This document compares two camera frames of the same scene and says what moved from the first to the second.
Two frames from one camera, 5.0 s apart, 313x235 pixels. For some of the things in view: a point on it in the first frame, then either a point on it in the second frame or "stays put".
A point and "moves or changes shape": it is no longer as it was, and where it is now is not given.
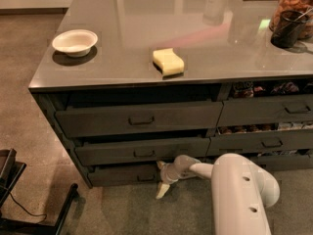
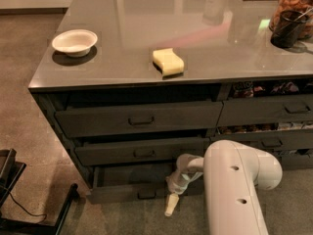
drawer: x=262 y=142 stays put
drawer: x=93 y=122 stays put
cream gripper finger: x=161 y=190 -> x=172 y=203
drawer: x=123 y=174 moves or changes shape
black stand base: x=10 y=173 stays put
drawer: x=266 y=110 stays put
